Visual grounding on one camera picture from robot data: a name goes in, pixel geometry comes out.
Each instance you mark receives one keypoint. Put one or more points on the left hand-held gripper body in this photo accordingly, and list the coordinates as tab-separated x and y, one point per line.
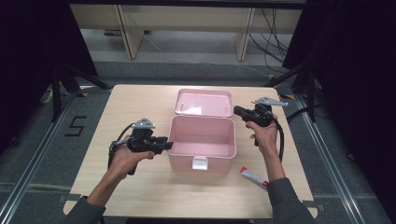
141	141

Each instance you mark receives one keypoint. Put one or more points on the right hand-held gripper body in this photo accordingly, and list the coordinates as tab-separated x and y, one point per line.
261	115

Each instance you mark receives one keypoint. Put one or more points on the red and white ointment tube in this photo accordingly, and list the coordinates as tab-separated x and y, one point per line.
253	177

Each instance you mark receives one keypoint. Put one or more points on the person's right hand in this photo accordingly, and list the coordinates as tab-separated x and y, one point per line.
266	137

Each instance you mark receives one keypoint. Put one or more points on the person's left hand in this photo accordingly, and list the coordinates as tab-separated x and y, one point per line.
123	161

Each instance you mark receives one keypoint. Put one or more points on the yellow black floor tape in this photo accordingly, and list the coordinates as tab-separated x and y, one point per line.
289	96

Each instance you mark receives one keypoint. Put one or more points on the black metal stand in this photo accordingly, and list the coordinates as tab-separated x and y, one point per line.
311	93
56	93

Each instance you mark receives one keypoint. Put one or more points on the dark curtain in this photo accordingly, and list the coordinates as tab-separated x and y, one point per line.
358	77
28	62

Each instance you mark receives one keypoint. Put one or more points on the aluminium floor rail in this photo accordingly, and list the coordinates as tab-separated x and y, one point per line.
34	161
330	161

